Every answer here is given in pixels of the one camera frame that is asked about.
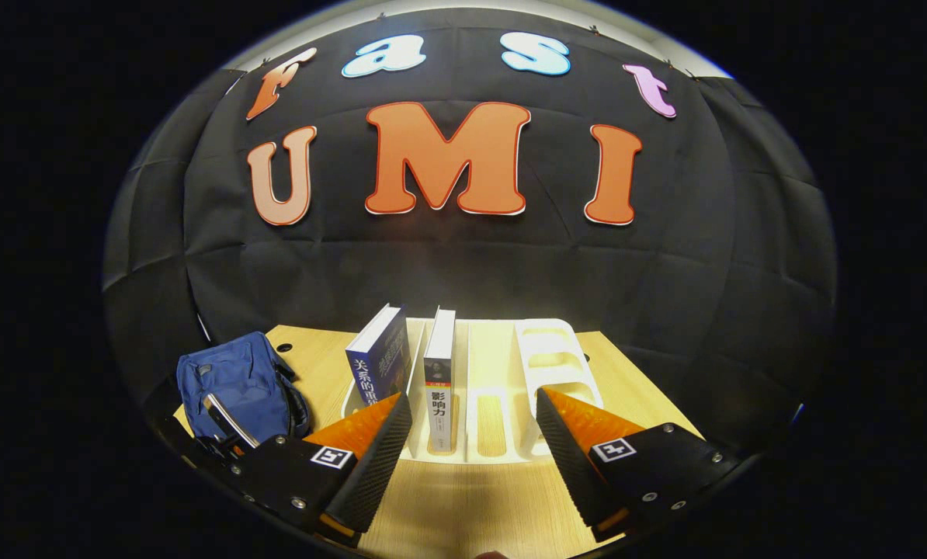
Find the white portrait cover book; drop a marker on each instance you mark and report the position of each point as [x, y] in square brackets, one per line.
[440, 388]

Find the blue schoolbag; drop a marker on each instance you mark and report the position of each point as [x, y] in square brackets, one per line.
[238, 380]

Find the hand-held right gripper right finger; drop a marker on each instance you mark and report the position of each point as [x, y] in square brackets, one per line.
[568, 466]

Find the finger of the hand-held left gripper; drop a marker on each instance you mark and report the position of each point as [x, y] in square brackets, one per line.
[230, 423]

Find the blue cover book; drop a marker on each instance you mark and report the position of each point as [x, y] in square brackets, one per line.
[382, 357]

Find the white bookshelf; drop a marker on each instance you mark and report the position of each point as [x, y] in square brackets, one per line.
[557, 365]

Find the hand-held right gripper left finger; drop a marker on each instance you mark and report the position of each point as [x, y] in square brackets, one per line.
[378, 466]

